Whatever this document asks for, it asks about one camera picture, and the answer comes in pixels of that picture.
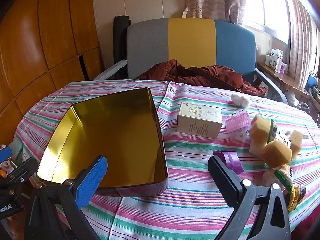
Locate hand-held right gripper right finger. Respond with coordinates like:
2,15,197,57
208,155,292,240

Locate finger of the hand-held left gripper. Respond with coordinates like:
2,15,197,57
0,147,13,164
7,157,38,184

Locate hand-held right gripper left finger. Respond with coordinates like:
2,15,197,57
24,155,108,240

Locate purple ribbon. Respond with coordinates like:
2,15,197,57
212,150,244,174

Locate gold tin box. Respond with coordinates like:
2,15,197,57
36,87,168,197

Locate pink hair roller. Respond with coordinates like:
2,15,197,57
222,111,250,138

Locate green-edged cracker packet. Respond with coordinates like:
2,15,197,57
274,164,294,193
266,118,293,150

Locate white carton box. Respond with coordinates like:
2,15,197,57
177,102,223,139

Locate yellow mesh scrubber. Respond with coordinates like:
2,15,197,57
285,184,307,214

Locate white cotton balls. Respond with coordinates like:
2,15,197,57
230,93,250,108

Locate striped tablecloth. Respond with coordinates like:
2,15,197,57
14,79,320,240

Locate pale pink soft item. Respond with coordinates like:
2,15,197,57
261,169,278,187

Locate rust brown cloth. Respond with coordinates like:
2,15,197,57
136,59,268,97

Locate wooden window shelf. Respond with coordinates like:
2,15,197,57
256,62,310,98

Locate wooden wardrobe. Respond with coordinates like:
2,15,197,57
0,0,103,135

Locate black rolled mat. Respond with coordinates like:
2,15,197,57
113,16,131,79

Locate grey yellow blue chair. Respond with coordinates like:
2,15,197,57
94,17,295,105

